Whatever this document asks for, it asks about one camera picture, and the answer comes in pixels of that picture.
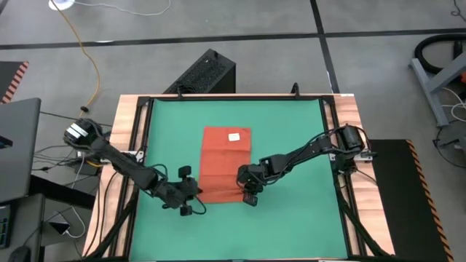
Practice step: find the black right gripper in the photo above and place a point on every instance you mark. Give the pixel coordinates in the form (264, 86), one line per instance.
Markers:
(253, 180)

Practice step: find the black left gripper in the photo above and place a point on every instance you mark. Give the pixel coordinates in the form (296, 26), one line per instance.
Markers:
(178, 193)

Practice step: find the orange towel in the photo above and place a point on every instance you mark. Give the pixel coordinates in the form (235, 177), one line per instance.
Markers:
(222, 163)

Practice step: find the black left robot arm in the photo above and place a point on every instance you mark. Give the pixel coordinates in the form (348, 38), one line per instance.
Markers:
(120, 162)

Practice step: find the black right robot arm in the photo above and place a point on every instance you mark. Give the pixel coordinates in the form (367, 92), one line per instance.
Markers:
(309, 147)

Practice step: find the green table mat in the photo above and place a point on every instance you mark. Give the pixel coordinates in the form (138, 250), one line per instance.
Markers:
(291, 225)

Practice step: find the black power brick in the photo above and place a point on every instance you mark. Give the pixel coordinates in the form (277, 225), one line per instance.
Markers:
(86, 170)

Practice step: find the black computer tower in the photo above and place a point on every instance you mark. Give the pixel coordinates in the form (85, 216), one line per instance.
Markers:
(207, 72)

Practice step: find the black shelf board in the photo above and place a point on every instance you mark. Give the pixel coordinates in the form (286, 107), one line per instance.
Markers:
(62, 191)

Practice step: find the black smartphone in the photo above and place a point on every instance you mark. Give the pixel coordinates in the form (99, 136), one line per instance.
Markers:
(60, 227)

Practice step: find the large black hazard-striped floor mat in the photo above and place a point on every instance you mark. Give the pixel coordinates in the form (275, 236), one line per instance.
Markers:
(400, 200)

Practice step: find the grey flat panel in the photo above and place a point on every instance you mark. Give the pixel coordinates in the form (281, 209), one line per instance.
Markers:
(18, 153)

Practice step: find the black computer mouse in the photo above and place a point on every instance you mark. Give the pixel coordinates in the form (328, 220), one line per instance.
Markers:
(20, 254)

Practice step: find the dark blue object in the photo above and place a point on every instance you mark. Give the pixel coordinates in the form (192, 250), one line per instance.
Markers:
(4, 142)

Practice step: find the grey metal stand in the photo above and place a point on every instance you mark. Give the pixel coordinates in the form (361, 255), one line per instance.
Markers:
(426, 83)

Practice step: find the small black hazard-striped floor mat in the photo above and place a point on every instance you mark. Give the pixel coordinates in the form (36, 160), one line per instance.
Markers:
(11, 78)

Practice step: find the white round disc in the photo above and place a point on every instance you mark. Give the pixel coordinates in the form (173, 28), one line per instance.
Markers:
(62, 3)

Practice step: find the black metal table frame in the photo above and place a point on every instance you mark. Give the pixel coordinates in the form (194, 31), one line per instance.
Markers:
(236, 97)

